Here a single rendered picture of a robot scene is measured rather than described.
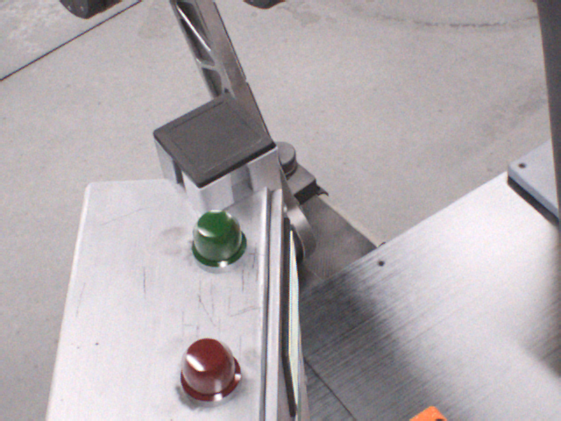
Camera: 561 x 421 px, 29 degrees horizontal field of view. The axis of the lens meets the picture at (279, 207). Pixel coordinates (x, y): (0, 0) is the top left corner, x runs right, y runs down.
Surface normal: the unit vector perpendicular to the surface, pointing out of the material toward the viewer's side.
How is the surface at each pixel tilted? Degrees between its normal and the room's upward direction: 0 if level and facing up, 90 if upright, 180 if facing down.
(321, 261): 0
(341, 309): 0
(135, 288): 0
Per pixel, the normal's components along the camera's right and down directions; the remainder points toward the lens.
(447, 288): -0.08, -0.65
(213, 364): 0.07, -0.49
